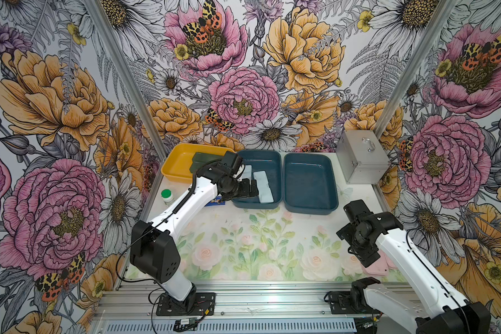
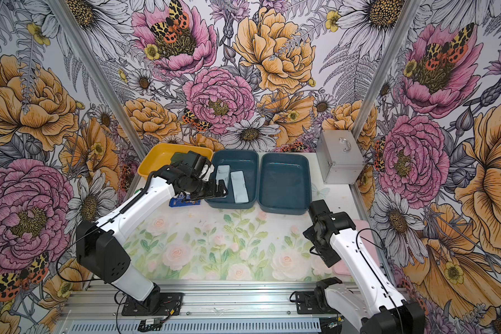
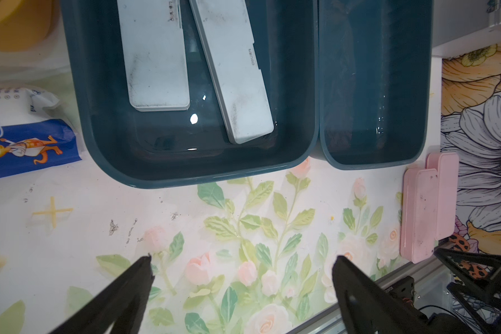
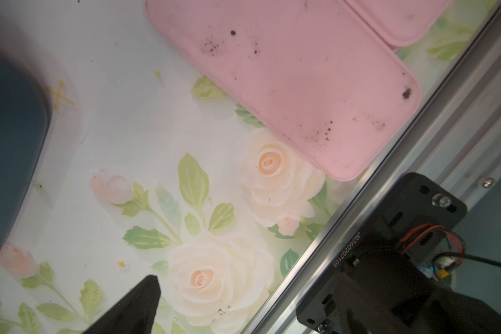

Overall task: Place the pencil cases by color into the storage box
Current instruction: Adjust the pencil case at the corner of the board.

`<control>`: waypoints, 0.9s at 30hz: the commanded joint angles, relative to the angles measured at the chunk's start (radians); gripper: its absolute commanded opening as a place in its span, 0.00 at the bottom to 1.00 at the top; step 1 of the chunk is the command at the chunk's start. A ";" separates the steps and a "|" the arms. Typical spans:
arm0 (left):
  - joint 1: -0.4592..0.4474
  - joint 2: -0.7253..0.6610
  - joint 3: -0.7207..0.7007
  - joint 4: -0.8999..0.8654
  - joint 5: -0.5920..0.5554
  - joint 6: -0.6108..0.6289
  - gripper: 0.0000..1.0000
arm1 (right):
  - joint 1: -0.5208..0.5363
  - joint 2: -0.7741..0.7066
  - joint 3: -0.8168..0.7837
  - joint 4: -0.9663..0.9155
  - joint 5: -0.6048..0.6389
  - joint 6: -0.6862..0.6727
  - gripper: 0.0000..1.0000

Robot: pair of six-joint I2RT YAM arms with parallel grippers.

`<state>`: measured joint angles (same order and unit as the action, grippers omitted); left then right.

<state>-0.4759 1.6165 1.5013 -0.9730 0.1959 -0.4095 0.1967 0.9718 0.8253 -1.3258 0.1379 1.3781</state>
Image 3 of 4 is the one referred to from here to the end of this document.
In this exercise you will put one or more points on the yellow plastic tray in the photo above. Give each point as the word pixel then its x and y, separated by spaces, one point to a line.
pixel 26 23

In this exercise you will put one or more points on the pink pencil case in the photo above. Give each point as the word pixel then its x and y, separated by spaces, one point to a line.
pixel 447 168
pixel 419 214

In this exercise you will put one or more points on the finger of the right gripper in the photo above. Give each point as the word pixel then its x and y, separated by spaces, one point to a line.
pixel 480 273
pixel 473 304

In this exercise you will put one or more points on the large teal plastic tray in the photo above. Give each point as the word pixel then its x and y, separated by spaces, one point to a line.
pixel 373 81

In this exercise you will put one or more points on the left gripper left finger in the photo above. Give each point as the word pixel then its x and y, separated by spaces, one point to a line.
pixel 120 307

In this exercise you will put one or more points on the blue white gauze bandage pack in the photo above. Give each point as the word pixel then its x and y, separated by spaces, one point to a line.
pixel 32 135

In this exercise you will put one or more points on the light blue pencil case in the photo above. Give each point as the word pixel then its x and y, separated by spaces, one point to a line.
pixel 228 44
pixel 153 47

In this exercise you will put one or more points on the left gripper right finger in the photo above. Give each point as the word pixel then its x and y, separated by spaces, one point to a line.
pixel 366 308

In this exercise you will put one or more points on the aluminium front rail frame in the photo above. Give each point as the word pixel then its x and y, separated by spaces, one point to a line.
pixel 402 284

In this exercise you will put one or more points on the silver metal case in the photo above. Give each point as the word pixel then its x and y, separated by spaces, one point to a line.
pixel 463 26

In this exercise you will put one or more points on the small teal plastic tray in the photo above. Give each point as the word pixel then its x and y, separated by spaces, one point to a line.
pixel 153 150

